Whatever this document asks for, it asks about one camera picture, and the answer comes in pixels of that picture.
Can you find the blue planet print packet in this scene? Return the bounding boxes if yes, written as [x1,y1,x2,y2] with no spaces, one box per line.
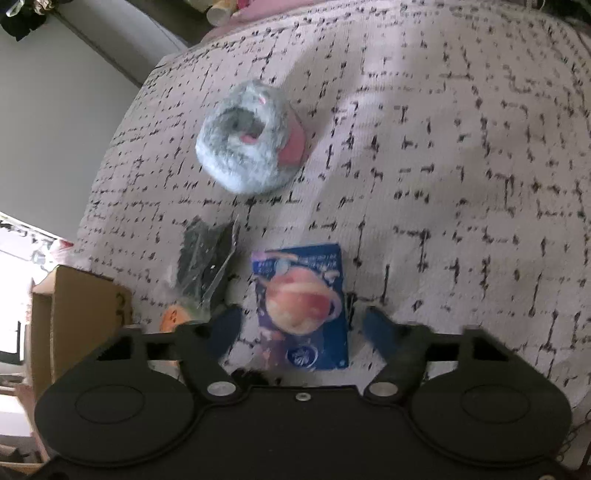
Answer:
[250,243,350,371]

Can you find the pink cloth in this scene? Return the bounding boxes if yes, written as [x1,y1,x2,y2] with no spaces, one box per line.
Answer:
[203,0,319,43]

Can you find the black dark object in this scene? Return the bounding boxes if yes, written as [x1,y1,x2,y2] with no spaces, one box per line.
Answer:
[0,0,57,42]

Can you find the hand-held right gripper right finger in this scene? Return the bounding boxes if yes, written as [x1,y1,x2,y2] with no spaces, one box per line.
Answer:
[363,306,513,401]

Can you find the brown cardboard box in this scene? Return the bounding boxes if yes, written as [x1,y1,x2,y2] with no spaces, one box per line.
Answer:
[28,264,134,398]

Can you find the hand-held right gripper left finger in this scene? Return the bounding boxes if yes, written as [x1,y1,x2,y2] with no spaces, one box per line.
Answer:
[96,306,245,401]

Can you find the paper cup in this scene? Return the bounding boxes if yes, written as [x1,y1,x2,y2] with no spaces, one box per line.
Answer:
[206,4,232,27]

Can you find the black item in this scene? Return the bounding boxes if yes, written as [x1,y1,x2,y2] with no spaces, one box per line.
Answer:
[154,217,241,319]

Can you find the orange object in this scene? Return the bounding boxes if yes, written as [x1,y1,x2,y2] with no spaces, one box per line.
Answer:
[160,305,191,334]

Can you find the white black patterned blanket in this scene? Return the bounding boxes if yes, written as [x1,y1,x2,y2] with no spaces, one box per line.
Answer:
[73,0,591,407]

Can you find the grey fluffy pink slipper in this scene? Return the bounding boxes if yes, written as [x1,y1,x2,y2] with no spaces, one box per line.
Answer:
[195,79,306,193]

